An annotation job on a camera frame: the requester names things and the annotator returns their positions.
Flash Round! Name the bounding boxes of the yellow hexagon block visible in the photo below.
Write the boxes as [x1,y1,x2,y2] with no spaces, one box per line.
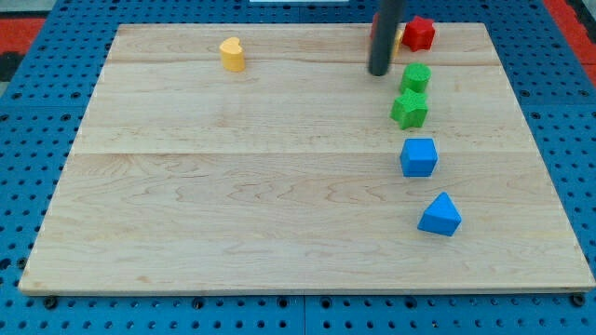
[392,29,404,59]

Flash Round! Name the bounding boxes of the green cylinder block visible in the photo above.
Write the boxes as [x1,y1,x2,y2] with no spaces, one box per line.
[400,62,431,93]

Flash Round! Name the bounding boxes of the light wooden board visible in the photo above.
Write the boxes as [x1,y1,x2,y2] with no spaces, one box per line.
[19,23,595,296]

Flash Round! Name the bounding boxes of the red star block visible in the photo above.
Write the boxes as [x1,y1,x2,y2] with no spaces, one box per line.
[401,16,436,52]

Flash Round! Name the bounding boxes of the blue cube block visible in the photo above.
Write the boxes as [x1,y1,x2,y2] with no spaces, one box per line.
[400,138,439,177]

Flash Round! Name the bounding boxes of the green star block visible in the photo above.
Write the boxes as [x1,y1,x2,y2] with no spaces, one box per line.
[389,88,428,129]

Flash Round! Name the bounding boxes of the blue triangular prism block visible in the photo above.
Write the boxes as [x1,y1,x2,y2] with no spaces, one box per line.
[417,192,462,236]

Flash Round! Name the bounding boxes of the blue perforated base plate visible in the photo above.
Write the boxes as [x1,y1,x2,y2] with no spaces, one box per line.
[1,0,595,334]

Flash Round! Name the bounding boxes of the yellow heart block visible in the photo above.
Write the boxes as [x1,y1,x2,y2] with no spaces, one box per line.
[219,36,246,73]

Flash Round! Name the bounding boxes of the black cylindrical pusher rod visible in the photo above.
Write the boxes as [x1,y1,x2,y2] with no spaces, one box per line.
[368,0,406,76]

